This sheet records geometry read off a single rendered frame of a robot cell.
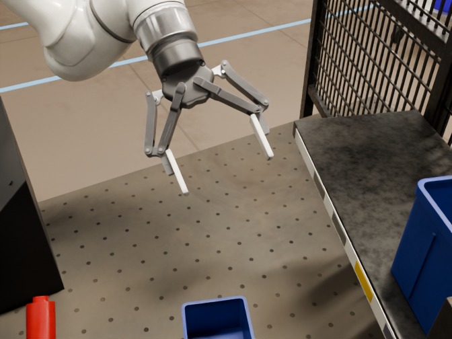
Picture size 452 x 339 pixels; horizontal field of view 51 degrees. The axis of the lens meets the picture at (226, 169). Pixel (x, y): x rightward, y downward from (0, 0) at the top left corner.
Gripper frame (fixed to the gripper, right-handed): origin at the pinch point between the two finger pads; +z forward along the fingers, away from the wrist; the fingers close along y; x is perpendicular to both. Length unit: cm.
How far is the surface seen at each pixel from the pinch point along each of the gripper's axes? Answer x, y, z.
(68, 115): -190, 54, -94
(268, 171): -49, -14, -3
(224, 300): -13.3, 8.1, 18.5
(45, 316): 30.5, 20.1, 10.0
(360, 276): 12.3, -8.5, 19.9
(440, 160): 0.7, -29.7, 11.4
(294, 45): -248, -103, -103
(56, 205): -41, 36, -14
